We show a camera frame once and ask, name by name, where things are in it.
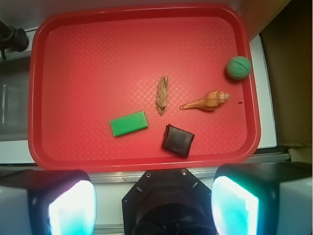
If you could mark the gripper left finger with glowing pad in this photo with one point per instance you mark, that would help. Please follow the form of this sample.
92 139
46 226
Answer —
47 202

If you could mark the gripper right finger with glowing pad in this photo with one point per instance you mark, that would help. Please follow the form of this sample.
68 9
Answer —
263 199

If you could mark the brown wood chip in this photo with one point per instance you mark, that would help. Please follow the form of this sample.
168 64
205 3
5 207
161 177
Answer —
161 96

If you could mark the dark brown leather pouch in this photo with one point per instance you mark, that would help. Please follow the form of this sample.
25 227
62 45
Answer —
177 141

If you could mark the orange spiral seashell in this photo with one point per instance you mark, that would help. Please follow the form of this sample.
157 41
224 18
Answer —
209 102

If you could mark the green rectangular block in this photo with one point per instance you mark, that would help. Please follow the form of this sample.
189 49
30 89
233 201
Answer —
128 124

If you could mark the green dimpled ball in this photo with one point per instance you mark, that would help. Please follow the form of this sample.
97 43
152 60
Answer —
238 68

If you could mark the red plastic tray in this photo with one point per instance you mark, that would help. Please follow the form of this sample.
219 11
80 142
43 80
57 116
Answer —
92 66

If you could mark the black clamp knob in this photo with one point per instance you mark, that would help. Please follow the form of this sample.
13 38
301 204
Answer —
12 38

